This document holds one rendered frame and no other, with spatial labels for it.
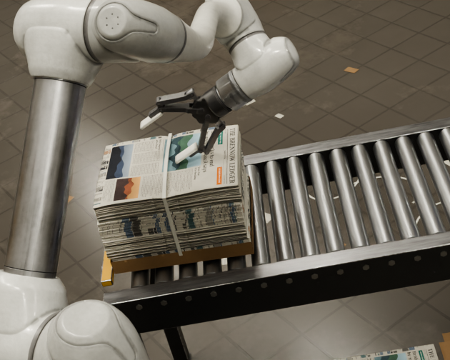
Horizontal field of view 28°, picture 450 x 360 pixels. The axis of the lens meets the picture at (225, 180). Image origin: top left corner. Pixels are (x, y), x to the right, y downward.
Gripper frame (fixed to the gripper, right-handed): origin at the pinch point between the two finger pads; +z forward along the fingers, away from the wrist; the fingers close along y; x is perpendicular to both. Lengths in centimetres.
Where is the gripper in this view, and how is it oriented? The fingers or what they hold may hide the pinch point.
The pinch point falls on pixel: (161, 141)
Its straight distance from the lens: 229.2
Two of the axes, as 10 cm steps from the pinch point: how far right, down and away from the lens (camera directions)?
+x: -0.4, -5.9, 8.1
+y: 6.2, 6.2, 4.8
